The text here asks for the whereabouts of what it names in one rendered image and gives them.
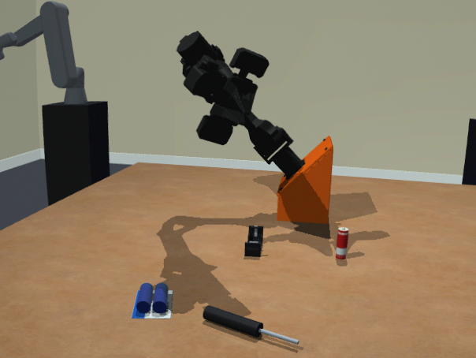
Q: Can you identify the red and white battery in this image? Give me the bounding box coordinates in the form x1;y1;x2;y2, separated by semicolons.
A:
336;228;349;259

